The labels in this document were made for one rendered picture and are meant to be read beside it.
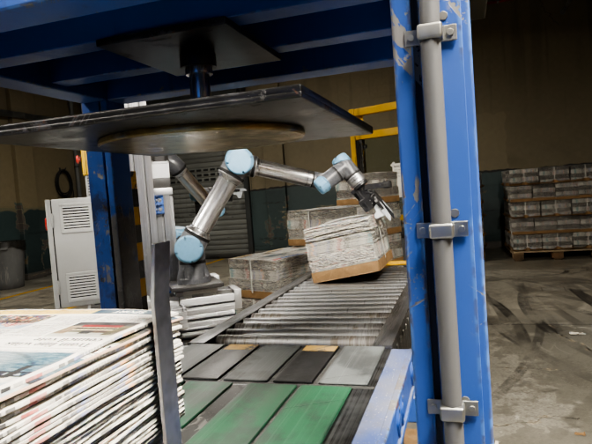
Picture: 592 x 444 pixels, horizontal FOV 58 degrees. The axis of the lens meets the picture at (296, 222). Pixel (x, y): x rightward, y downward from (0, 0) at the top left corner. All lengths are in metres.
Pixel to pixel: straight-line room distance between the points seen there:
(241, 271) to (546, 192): 5.78
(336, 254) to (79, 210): 1.12
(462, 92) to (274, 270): 2.43
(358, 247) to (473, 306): 1.62
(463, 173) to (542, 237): 7.71
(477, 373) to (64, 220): 2.10
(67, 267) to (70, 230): 0.16
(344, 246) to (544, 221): 6.19
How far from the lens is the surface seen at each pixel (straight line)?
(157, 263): 0.56
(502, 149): 9.84
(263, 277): 3.01
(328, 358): 1.26
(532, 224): 8.19
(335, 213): 3.39
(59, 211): 2.51
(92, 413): 0.53
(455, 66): 0.60
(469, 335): 0.61
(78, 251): 2.51
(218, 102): 0.72
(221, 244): 10.85
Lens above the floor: 1.18
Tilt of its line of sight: 3 degrees down
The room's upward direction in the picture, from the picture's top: 4 degrees counter-clockwise
